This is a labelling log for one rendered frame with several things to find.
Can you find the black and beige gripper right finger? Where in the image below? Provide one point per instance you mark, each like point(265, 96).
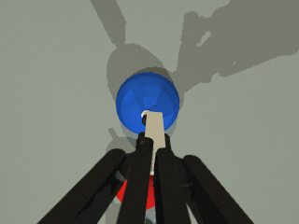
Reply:
point(206, 197)

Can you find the blue bell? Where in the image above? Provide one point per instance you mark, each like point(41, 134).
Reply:
point(146, 92)

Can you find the red bell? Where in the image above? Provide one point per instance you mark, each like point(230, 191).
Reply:
point(150, 200)

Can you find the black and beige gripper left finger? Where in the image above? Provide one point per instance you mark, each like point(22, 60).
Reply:
point(89, 199)

